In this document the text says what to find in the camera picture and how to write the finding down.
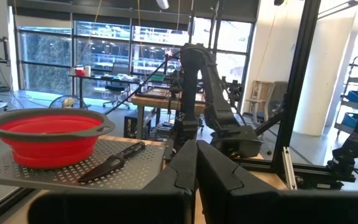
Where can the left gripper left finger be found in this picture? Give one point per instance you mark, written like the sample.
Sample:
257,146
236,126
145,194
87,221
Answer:
182,174

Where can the black desk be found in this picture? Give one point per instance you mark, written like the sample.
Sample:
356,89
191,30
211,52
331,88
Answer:
104,77

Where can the white hanging lamp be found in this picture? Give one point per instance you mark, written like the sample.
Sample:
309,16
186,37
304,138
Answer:
163,3

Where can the beige chair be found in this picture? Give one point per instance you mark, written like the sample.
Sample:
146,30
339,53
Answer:
269,99

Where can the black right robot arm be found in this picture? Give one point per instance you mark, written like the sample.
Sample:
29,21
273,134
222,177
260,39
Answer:
191,93

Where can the black office chair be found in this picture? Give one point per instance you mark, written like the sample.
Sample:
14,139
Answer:
117,88

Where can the red cup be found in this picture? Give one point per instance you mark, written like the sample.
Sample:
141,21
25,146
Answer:
79,72

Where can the red collapsible bowl grey rim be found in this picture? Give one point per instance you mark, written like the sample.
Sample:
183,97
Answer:
48,149

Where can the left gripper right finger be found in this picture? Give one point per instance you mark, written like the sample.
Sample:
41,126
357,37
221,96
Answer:
219,180

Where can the grey perforated metal shelf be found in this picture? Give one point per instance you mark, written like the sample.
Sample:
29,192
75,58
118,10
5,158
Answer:
129,174

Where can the white cup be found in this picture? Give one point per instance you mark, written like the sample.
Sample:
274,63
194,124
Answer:
87,71

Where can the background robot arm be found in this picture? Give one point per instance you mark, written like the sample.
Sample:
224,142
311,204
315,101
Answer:
174,81

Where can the black plastic knife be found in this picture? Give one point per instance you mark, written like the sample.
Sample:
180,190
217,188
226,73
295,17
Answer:
112,163

